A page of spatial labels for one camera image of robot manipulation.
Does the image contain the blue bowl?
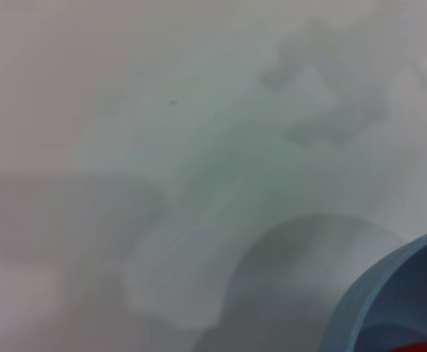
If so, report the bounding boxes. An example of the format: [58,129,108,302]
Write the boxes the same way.
[318,225,427,352]

